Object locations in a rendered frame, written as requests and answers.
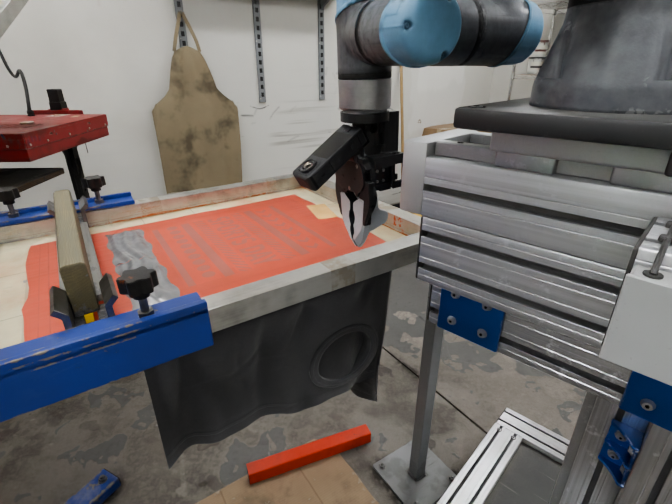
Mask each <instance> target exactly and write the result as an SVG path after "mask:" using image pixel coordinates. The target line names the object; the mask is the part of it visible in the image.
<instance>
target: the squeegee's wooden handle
mask: <svg viewBox="0 0 672 504"><path fill-rule="evenodd" d="M53 199H54V212H55V224H56V237H57V250H58V263H59V272H60V275H61V278H62V281H63V284H64V287H65V290H66V293H67V295H68V298H69V301H70V304H71V307H72V310H73V313H74V316H75V317H79V316H82V315H86V314H89V313H93V312H96V311H100V306H99V302H98V298H97V295H96V291H95V286H94V282H93V278H92V274H91V269H90V265H89V261H88V257H87V252H86V248H85V244H84V239H83V235H82V231H81V227H80V222H79V218H78V215H77V212H76V208H75V205H74V202H73V198H72V195H71V192H70V191H69V190H67V189H66V190H59V191H55V192H54V193H53Z"/></svg>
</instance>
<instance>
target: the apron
mask: <svg viewBox="0 0 672 504"><path fill-rule="evenodd" d="M181 16H182V18H183V19H184V21H185V23H186V25H187V27H188V29H189V31H190V33H191V35H192V37H193V39H194V41H195V44H196V47H197V50H198V51H197V50H196V49H194V48H192V47H189V46H184V47H181V48H179V49H177V50H176V47H177V38H178V32H179V26H180V20H181ZM172 51H174V53H173V56H172V61H171V69H170V82H169V90H168V92H167V93H166V95H165V97H164V98H162V99H161V100H160V101H159V102H158V103H157V104H155V107H154V109H153V110H152V115H153V121H154V125H155V131H156V136H157V141H158V146H159V152H160V158H161V163H162V169H163V175H164V181H165V186H166V192H167V194H169V193H174V192H184V191H191V190H196V189H202V188H210V187H216V186H222V185H228V184H234V183H239V182H242V157H241V140H240V127H239V116H238V107H237V106H236V105H235V104H234V102H233V100H232V101H231V100H230V99H228V98H227V97H226V96H224V95H223V94H222V93H221V92H220V91H219V90H218V89H217V87H216V84H215V81H214V79H213V76H212V74H211V72H210V69H209V67H208V65H207V63H206V61H205V59H204V57H203V56H202V54H201V53H200V52H201V49H200V45H199V42H198V40H197V37H196V35H195V33H194V31H193V29H192V27H191V25H190V23H189V22H188V20H187V18H186V16H185V14H184V12H182V10H181V11H180V12H178V14H177V20H176V26H175V33H174V40H173V49H172Z"/></svg>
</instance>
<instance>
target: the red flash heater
mask: <svg viewBox="0 0 672 504"><path fill-rule="evenodd" d="M33 111H34V115H35V116H27V115H0V162H32V161H35V160H38V159H41V158H44V157H46V156H49V155H52V154H55V153H58V152H61V151H64V150H67V149H70V148H73V147H76V146H79V145H82V144H85V143H88V142H90V141H93V140H96V139H99V138H102V137H105V136H108V135H109V132H108V127H107V126H109V125H108V121H107V116H106V114H84V113H83V110H33ZM23 121H34V123H31V124H20V122H23Z"/></svg>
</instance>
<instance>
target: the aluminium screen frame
mask: <svg viewBox="0 0 672 504"><path fill-rule="evenodd" d="M301 187H302V188H304V189H307V190H309V191H311V192H313V193H315V194H317V195H319V196H322V197H324V198H326V199H328V200H330V201H332V202H335V203H337V204H338V201H337V197H336V189H335V183H334V182H332V181H329V180H328V181H327V182H326V183H325V184H323V185H322V186H321V187H320V188H319V189H318V190H317V191H313V190H310V189H308V188H305V187H303V186H300V184H299V183H298V181H297V180H296V178H295V177H294V175H293V174H287V175H281V176H275V177H269V178H263V179H257V180H251V181H245V182H239V183H234V184H228V185H222V186H216V187H210V188H204V189H198V190H192V191H186V192H180V193H174V194H168V195H162V196H156V197H150V198H144V199H138V200H134V201H135V204H131V205H125V206H119V207H113V208H107V209H102V210H96V211H90V212H85V213H86V216H87V220H88V223H89V227H95V226H100V225H105V224H111V223H116V222H121V221H127V220H132V219H137V218H142V217H148V216H153V215H158V214H164V213H169V212H174V211H179V210H185V209H190V208H195V207H201V206H206V205H211V204H216V203H222V202H227V201H232V200H238V199H243V198H248V197H254V196H259V195H264V194H269V193H275V192H280V191H285V190H290V189H296V188H301ZM378 207H379V208H380V209H383V210H386V211H387V212H388V219H387V221H386V222H385V223H384V224H382V225H384V226H386V227H388V228H390V229H392V230H395V231H397V232H399V233H401V234H403V235H405V237H402V238H399V239H395V240H392V241H389V242H385V243H382V244H379V245H375V246H372V247H369V248H365V249H362V250H359V251H355V252H352V253H349V254H345V255H342V256H339V257H335V258H332V259H329V260H325V261H322V262H319V263H315V264H312V265H309V266H305V267H302V268H299V269H295V270H292V271H289V272H285V273H282V274H279V275H275V276H272V277H269V278H265V279H262V280H259V281H255V282H252V283H249V284H245V285H242V286H239V287H235V288H232V289H229V290H225V291H222V292H219V293H216V294H212V295H209V296H206V297H202V298H201V299H205V300H206V302H207V306H208V312H209V317H210V323H211V329H212V333H214V332H216V331H219V330H222V329H225V328H228V327H231V326H234V325H237V324H239V323H242V322H245V321H248V320H251V319H254V318H257V317H260V316H262V315H265V314H268V313H271V312H274V311H277V310H280V309H283V308H285V307H288V306H291V305H294V304H297V303H300V302H303V301H306V300H308V299H311V298H314V297H317V296H320V295H323V294H326V293H328V292H331V291H334V290H337V289H340V288H343V287H346V286H349V285H351V284H354V283H357V282H360V281H363V280H366V279H369V278H372V277H374V276H377V275H380V274H383V273H386V272H389V271H392V270H395V269H397V268H400V267H403V266H406V265H409V264H412V263H415V262H417V256H418V245H419V234H420V223H421V217H420V216H417V215H415V214H412V213H410V212H407V211H404V210H401V209H400V208H397V207H395V206H392V205H390V204H387V203H385V202H382V201H379V200H378ZM55 228H56V224H55V218H49V219H43V220H38V221H32V222H26V223H20V224H14V225H9V226H3V227H0V244H5V243H10V242H15V241H21V240H26V239H31V238H37V237H42V236H47V235H52V234H56V233H55Z"/></svg>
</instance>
